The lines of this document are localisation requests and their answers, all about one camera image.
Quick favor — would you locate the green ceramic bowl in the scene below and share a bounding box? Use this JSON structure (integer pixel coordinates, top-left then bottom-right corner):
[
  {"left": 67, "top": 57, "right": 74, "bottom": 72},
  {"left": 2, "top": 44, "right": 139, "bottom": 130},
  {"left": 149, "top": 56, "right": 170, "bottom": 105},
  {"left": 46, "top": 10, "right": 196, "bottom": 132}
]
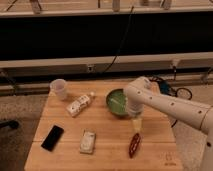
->
[{"left": 106, "top": 89, "right": 127, "bottom": 118}]

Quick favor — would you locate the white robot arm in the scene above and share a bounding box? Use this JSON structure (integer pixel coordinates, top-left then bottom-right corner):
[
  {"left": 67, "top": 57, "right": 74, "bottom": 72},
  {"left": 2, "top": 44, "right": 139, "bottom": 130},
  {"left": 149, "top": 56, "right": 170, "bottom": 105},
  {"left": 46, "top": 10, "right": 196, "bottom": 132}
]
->
[{"left": 123, "top": 77, "right": 213, "bottom": 171}]

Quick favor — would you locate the red snack bar wrapper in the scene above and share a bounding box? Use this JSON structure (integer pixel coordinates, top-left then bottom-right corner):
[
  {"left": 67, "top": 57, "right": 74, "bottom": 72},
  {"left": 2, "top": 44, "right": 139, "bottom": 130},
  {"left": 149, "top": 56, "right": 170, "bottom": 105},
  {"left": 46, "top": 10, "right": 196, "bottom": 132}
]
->
[{"left": 129, "top": 133, "right": 141, "bottom": 158}]

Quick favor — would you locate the white wrapped packet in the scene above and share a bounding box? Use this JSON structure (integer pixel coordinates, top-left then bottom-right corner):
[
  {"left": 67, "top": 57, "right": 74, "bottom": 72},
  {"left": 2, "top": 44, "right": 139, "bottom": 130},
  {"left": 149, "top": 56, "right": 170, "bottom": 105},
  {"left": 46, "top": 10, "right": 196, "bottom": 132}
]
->
[{"left": 80, "top": 130, "right": 96, "bottom": 154}]

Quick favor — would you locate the small white labelled bottle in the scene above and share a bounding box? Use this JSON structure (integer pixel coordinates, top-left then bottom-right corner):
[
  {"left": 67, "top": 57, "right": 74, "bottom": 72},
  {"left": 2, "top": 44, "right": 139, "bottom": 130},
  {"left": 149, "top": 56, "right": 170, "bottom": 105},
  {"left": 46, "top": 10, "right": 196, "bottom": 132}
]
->
[{"left": 66, "top": 92, "right": 95, "bottom": 117}]

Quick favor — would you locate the black smartphone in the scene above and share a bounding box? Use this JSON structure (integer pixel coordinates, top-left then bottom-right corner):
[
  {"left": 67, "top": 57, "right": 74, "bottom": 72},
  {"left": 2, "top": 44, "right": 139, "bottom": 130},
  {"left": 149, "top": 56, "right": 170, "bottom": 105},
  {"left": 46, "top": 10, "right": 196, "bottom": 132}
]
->
[{"left": 41, "top": 125, "right": 64, "bottom": 151}]

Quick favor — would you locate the clear plastic cup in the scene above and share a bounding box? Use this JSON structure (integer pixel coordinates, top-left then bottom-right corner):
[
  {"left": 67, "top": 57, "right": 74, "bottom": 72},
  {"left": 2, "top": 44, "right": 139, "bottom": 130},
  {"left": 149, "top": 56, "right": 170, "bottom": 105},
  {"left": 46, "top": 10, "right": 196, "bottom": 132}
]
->
[{"left": 50, "top": 79, "right": 68, "bottom": 100}]

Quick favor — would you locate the black chair base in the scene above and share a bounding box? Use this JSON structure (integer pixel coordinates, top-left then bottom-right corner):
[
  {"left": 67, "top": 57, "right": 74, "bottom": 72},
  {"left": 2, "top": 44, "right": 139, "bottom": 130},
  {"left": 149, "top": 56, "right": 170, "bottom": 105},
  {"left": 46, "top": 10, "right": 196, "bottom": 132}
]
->
[{"left": 0, "top": 120, "right": 19, "bottom": 129}]

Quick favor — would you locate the black hanging cable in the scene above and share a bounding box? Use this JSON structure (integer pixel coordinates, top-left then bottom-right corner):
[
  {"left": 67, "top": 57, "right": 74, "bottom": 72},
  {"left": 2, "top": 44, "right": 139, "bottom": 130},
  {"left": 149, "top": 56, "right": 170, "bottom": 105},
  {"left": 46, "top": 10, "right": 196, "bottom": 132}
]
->
[{"left": 103, "top": 5, "right": 135, "bottom": 73}]

